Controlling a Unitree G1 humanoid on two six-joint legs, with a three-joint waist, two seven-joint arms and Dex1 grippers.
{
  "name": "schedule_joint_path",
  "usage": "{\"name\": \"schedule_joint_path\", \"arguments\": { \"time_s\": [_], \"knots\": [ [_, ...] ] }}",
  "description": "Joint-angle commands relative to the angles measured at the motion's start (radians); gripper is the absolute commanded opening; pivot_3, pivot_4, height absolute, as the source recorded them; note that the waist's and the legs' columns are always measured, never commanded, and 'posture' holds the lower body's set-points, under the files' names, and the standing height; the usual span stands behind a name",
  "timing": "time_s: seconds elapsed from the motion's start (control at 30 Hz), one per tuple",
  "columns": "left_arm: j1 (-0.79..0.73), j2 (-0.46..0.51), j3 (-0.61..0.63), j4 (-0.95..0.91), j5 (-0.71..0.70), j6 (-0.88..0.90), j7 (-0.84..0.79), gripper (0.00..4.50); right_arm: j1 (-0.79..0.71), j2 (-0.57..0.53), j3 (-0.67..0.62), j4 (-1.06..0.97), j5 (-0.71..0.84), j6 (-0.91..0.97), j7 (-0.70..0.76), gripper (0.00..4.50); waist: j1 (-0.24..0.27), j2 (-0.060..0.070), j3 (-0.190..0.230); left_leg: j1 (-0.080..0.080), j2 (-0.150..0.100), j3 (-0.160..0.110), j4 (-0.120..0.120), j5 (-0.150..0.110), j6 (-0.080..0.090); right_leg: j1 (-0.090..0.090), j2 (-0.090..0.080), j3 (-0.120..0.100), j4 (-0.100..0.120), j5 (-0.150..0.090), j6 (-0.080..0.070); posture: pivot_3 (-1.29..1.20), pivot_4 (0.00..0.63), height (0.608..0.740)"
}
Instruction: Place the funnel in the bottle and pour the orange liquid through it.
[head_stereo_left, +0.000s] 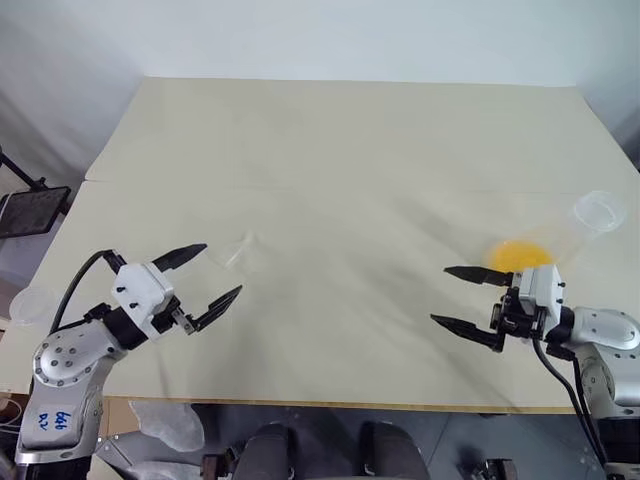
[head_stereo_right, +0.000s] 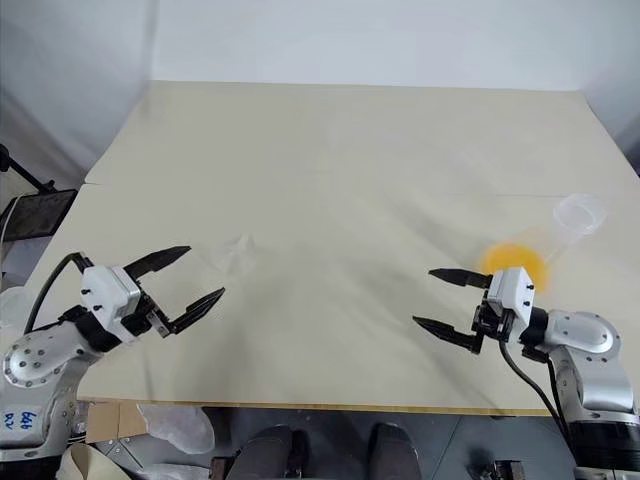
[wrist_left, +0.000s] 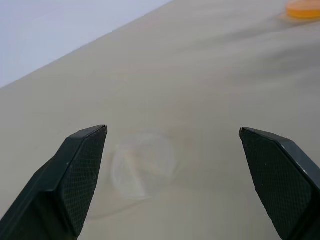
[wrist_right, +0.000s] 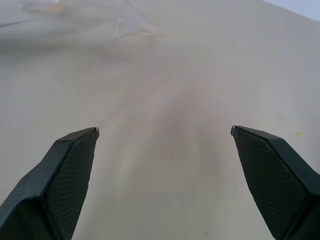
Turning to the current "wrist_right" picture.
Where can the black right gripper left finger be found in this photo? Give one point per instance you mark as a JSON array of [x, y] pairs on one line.
[[57, 180]]

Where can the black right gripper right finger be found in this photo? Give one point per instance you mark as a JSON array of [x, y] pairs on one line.
[[275, 180]]

